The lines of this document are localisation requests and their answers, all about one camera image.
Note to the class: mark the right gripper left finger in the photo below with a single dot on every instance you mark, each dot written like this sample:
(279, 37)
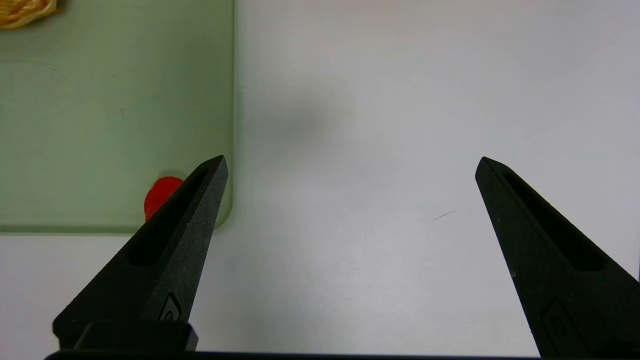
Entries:
(160, 265)

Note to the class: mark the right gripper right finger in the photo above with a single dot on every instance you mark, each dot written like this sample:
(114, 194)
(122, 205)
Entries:
(560, 270)

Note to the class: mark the red tomato piece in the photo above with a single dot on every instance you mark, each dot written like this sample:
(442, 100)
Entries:
(159, 195)

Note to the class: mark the small round yellow wicker basket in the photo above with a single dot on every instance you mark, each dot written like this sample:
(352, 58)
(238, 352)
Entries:
(25, 11)

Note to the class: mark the light green plastic tray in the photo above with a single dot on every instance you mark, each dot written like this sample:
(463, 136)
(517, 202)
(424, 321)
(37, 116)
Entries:
(100, 115)

